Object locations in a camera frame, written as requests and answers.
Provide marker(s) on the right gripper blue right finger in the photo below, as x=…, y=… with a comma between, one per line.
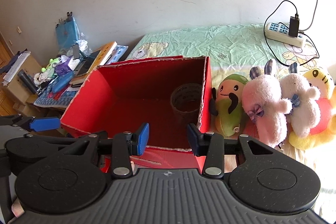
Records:
x=209, y=145

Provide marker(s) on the blue pencil case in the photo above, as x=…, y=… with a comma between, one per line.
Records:
x=63, y=81

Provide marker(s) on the black thermos bottle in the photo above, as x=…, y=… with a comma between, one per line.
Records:
x=27, y=81

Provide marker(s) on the pastel bed sheet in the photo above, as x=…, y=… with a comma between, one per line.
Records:
x=236, y=49

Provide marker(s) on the green mustache plush toy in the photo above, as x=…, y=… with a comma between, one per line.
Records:
x=226, y=105

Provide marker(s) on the cardboard storage box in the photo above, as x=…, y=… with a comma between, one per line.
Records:
x=19, y=93

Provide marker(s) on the green frog toy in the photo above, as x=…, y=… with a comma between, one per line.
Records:
x=52, y=64

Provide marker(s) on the white packing tape roll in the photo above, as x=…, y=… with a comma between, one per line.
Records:
x=185, y=102

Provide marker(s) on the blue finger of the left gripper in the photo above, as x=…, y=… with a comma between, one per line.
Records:
x=44, y=124

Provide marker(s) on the blue gift bag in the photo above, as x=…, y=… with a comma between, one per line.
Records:
x=67, y=32

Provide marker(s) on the white power strip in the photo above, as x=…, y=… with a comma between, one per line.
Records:
x=279, y=32

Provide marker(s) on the person left hand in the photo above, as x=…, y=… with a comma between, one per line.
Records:
x=17, y=208

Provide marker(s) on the black charger adapter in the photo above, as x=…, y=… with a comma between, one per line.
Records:
x=293, y=26

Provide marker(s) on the pink bunny plush toy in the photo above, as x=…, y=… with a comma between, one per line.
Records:
x=262, y=101

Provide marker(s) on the purple tissue pack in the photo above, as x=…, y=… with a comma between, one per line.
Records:
x=62, y=68

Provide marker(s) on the yellow book stack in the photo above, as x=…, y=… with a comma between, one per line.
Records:
x=106, y=52

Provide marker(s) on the large red cardboard box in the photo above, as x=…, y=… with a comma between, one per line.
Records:
x=121, y=97

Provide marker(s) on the tablet with dark screen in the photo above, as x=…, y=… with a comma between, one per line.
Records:
x=91, y=61

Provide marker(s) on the blue patterned cloth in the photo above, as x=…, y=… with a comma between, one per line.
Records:
x=57, y=100

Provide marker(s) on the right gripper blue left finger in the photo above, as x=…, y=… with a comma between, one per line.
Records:
x=124, y=146

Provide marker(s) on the white bunny plush toy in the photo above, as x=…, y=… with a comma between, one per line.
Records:
x=305, y=113

